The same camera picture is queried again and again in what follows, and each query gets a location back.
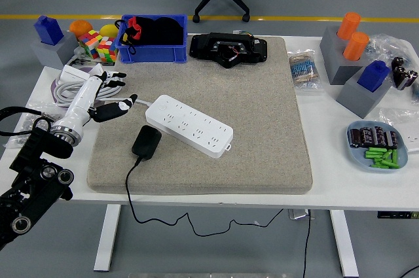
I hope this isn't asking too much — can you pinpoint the orange cylinder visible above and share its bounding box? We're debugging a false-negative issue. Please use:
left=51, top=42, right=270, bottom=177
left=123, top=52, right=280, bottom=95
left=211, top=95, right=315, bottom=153
left=336, top=12, right=361, bottom=41
left=342, top=31, right=370, bottom=61

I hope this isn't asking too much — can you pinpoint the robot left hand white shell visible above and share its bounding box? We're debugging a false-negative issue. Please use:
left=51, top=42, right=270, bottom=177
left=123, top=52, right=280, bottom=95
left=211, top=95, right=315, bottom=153
left=52, top=70, right=138, bottom=129

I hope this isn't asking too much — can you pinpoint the grey-brown mat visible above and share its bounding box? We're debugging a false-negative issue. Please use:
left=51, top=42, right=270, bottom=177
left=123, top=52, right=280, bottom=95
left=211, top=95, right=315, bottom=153
left=86, top=36, right=314, bottom=196

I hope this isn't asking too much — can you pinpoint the black floor cable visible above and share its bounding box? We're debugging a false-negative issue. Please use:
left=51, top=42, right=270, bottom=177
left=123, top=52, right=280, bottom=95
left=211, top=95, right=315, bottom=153
left=401, top=264, right=419, bottom=278

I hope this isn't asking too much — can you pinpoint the black pouch red trim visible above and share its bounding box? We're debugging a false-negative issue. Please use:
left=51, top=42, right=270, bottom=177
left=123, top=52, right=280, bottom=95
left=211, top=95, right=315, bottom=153
left=114, top=16, right=155, bottom=55

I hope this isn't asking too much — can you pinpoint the grey square block holder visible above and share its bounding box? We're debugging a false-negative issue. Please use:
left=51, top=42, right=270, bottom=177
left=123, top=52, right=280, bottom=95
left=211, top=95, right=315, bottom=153
left=30, top=31, right=79, bottom=70
left=336, top=67, right=393, bottom=119

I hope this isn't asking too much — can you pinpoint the small white zip bag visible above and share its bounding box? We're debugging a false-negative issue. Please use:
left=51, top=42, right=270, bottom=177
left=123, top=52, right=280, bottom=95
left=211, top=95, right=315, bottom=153
left=403, top=126, right=419, bottom=154

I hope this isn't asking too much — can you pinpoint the purple disc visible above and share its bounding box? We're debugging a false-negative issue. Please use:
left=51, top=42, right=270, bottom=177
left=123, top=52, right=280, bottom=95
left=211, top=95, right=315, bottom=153
left=49, top=65, right=105, bottom=114

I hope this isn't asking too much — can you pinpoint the yellow ball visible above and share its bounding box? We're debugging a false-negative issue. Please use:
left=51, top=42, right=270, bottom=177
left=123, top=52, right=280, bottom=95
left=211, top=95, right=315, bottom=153
left=99, top=24, right=119, bottom=39

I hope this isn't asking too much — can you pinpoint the white table leg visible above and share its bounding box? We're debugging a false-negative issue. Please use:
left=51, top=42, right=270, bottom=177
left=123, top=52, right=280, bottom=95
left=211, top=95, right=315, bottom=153
left=94, top=204, right=122, bottom=272
left=329, top=209, right=360, bottom=278

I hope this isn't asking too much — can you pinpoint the light blue plate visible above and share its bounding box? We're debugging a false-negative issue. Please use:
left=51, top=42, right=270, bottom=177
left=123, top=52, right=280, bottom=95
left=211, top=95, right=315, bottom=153
left=346, top=120, right=410, bottom=174

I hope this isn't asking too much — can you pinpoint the colourful puzzle cube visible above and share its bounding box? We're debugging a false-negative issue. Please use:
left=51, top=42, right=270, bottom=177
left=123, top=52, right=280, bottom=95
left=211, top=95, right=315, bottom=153
left=96, top=36, right=119, bottom=63
left=77, top=29, right=103, bottom=60

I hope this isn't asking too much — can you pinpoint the blue plastic block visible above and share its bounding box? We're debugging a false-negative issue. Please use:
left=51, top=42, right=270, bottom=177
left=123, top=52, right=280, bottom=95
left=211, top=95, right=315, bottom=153
left=356, top=60, right=391, bottom=92
left=33, top=15, right=65, bottom=46

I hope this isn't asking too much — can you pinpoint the black plug cord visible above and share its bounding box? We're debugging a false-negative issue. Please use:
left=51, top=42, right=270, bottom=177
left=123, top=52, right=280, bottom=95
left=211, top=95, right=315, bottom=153
left=125, top=156, right=284, bottom=237

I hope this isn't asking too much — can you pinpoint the orange ball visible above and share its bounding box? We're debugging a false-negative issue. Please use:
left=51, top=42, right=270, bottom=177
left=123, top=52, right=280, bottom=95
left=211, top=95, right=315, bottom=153
left=69, top=20, right=94, bottom=39

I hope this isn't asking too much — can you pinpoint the small white box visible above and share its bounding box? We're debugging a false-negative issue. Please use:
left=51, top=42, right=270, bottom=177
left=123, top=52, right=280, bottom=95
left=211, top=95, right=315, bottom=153
left=60, top=64, right=91, bottom=82

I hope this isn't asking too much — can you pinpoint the metal bracket under table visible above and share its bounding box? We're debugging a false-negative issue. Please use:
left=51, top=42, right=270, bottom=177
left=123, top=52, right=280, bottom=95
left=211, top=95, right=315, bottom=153
left=287, top=208, right=316, bottom=220

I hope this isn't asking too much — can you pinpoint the black plug adapter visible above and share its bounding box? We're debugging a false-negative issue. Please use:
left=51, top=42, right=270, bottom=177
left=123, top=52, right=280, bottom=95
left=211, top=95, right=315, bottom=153
left=131, top=125, right=162, bottom=161

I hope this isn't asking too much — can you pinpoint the clear bag of resistors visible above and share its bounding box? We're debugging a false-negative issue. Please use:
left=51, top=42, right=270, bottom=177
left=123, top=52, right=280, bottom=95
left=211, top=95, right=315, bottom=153
left=287, top=49, right=325, bottom=92

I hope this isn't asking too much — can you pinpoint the empty clear plastic bag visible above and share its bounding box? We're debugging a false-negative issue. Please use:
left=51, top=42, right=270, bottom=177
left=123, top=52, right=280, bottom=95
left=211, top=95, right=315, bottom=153
left=378, top=107, right=419, bottom=128

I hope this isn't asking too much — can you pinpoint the black cloth pouch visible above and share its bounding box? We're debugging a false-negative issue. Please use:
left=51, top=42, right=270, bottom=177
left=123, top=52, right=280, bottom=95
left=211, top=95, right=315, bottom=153
left=143, top=17, right=184, bottom=46

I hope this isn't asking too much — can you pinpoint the clear bag of hardware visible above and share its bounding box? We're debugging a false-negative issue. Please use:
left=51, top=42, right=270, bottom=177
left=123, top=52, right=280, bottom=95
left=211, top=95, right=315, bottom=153
left=363, top=33, right=419, bottom=73

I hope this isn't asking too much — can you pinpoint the grey two-hole block holder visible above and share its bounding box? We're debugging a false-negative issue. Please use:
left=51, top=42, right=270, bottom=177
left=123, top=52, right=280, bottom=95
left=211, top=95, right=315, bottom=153
left=319, top=25, right=371, bottom=86

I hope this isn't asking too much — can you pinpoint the black mechanical device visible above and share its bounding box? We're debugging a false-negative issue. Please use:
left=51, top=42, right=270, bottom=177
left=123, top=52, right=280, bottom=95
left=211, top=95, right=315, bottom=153
left=189, top=31, right=268, bottom=69

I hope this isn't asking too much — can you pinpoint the black hanging cable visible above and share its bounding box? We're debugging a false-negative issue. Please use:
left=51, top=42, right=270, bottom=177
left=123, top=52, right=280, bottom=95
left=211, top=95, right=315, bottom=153
left=301, top=211, right=312, bottom=278

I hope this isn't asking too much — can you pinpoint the bag of large black capacitors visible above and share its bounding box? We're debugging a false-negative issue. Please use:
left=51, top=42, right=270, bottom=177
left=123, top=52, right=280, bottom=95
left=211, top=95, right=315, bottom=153
left=391, top=56, right=419, bottom=91

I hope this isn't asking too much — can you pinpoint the white power strip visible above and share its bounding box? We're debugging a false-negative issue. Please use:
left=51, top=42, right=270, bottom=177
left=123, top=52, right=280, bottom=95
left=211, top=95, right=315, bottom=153
left=145, top=94, right=234, bottom=160

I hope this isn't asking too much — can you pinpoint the blue plastic bin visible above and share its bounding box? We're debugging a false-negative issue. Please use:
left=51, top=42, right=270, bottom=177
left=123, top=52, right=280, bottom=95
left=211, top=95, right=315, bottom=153
left=117, top=14, right=189, bottom=64

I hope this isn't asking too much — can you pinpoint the black table control panel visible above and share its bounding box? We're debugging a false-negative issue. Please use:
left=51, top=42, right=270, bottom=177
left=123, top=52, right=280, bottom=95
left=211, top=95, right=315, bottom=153
left=376, top=211, right=419, bottom=220

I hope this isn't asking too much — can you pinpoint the black cylindrical capacitor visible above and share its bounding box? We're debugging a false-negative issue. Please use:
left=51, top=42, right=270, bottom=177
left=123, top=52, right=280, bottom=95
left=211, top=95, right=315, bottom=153
left=385, top=130, right=399, bottom=150
left=374, top=126, right=387, bottom=147
left=348, top=128, right=363, bottom=148
left=359, top=126, right=376, bottom=147

